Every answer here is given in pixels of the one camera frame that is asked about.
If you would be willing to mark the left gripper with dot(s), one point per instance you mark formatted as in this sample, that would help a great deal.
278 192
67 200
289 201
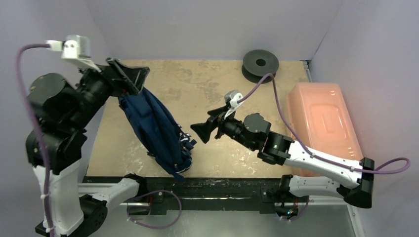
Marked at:
133 76

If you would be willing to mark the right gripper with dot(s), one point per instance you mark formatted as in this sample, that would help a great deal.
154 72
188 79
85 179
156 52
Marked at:
218 123

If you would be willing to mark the navy blue student backpack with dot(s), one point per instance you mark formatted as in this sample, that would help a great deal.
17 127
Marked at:
159 133

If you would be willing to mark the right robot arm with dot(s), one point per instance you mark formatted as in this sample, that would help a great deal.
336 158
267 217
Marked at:
350 180

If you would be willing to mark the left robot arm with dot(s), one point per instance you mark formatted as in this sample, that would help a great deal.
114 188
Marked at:
54 149

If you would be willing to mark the dark grey filament spool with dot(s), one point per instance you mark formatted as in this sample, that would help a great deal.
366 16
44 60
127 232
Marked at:
257 63

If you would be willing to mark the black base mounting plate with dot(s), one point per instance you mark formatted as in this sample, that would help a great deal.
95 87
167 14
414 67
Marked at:
264 195

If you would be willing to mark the translucent orange plastic box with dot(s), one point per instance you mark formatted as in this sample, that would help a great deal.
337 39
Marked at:
318 114

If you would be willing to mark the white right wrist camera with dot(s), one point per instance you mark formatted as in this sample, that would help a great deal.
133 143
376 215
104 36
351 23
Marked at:
233 102

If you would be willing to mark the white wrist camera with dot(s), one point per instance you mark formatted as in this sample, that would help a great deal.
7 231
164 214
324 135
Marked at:
75 49
233 102

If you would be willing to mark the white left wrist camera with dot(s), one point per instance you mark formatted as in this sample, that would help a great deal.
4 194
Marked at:
75 49

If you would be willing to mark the aluminium frame rail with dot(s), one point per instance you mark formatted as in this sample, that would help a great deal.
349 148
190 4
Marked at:
318 220

